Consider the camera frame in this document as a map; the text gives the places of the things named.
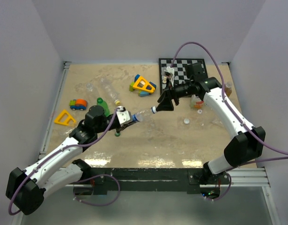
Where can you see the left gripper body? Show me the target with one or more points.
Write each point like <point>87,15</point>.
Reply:
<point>121,128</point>

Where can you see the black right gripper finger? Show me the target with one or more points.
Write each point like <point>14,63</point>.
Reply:
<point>162,96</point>
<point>166,104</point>

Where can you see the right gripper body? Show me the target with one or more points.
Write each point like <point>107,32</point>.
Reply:
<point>175,95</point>

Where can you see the Pepsi label clear bottle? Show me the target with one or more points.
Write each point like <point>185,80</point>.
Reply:
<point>144,115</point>

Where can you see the white QR code cap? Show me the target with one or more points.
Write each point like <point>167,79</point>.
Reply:
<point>153,110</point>

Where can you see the green plastic bottle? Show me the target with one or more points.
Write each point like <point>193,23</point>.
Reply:
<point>101,102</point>

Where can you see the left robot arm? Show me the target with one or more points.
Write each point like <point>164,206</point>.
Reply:
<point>28,188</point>

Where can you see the clear fruit drink bottle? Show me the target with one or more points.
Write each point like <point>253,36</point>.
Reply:
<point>196,102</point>

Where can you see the clear bottle yellow cap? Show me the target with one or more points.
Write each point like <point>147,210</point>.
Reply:
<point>110,91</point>

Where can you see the brown tea bottle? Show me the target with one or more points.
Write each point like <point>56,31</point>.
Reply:
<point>228,88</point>

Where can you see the clear bottle far left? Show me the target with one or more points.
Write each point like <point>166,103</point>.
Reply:
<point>89,87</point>

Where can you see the teal green toy block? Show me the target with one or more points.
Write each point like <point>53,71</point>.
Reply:
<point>143,94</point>

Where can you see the yellow triangle toy block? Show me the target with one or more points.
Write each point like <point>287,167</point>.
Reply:
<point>142,84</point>

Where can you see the black white chessboard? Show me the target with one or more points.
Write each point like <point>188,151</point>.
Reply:
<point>179,68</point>

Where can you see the orange blue toy car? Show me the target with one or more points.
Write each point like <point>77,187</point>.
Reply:
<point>78,104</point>

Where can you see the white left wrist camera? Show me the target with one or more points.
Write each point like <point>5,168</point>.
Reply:
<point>123,115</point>

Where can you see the black table edge rail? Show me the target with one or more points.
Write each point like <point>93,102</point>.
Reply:
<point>186,180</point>

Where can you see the yellow triangle toy frame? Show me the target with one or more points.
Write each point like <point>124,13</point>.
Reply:
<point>65,119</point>

